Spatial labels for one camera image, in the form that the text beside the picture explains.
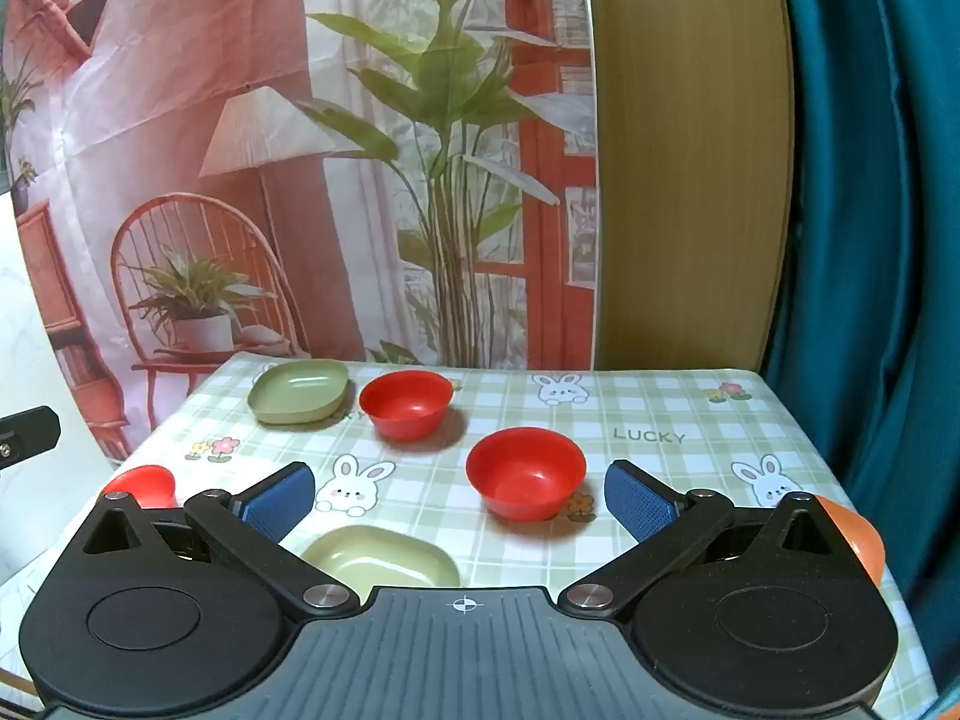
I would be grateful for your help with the red bowl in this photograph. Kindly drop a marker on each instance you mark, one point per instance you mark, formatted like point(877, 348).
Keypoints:
point(525, 469)
point(146, 484)
point(409, 401)

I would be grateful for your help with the printed backdrop cloth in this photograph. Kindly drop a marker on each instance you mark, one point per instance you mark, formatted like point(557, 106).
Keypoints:
point(300, 240)

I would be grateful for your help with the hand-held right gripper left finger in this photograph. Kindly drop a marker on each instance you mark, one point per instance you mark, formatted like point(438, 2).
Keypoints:
point(281, 504)

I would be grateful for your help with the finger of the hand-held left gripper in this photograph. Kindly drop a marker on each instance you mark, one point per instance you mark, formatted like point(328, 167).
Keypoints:
point(30, 435)

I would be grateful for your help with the green plate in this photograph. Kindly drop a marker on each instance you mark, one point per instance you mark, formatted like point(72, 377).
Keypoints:
point(300, 388)

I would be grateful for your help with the checked rabbit print tablecloth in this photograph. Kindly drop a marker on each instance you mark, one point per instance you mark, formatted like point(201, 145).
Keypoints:
point(675, 480)

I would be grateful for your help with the orange plate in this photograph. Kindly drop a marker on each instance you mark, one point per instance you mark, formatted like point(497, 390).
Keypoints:
point(862, 540)

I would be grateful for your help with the wooden board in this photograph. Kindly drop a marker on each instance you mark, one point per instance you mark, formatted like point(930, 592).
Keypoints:
point(690, 165)

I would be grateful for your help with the beige plate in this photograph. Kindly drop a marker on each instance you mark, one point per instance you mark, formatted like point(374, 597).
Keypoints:
point(375, 559)

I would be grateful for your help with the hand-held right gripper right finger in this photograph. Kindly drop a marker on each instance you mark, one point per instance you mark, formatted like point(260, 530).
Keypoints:
point(641, 502)

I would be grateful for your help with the teal curtain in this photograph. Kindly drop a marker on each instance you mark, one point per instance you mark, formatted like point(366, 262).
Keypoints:
point(862, 240)

